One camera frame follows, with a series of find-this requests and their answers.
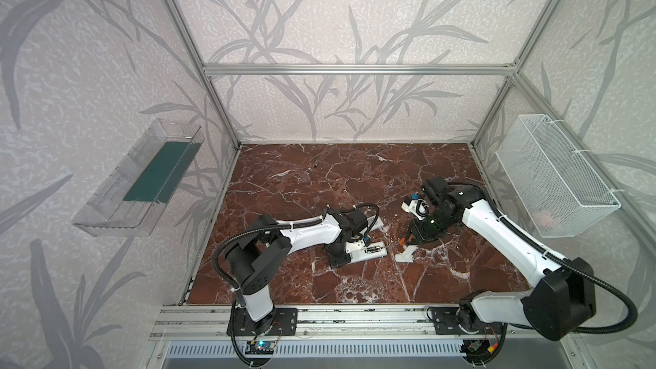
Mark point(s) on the white remote control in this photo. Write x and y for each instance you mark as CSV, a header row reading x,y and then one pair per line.
x,y
360,251

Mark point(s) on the white wire mesh basket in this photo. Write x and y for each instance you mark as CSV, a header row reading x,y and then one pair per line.
x,y
549,173

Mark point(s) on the aluminium cage frame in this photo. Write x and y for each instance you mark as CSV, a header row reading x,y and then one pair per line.
x,y
340,69

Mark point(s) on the clear plastic wall bin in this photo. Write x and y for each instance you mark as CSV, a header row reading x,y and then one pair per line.
x,y
134,197

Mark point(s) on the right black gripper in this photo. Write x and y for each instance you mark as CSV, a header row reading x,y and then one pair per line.
x,y
424,231

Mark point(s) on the white remote with coloured buttons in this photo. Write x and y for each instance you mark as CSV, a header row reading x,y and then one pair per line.
x,y
407,255

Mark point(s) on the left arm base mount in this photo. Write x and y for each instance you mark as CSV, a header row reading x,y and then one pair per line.
x,y
282,321

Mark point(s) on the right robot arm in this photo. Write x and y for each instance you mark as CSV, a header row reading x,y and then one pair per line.
x,y
562,293

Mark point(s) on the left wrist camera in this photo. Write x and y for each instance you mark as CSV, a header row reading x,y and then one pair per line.
x,y
357,244

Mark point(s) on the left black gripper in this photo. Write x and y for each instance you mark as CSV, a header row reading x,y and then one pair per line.
x,y
337,254

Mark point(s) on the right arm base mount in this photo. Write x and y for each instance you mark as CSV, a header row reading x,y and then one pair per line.
x,y
443,320

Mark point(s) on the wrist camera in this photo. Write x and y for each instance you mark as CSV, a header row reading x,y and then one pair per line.
x,y
416,206
357,244

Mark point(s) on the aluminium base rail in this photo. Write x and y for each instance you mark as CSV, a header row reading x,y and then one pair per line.
x,y
315,322

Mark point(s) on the pink object in basket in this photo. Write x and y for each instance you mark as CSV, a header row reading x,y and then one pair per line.
x,y
544,219

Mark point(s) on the green lit circuit board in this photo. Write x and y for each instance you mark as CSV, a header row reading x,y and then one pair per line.
x,y
260,347

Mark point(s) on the right base wiring connector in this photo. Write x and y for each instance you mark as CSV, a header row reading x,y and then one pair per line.
x,y
480,348

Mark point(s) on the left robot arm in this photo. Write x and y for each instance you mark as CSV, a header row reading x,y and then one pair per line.
x,y
250,260

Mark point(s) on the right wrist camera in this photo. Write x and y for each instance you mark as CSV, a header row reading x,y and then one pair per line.
x,y
416,206

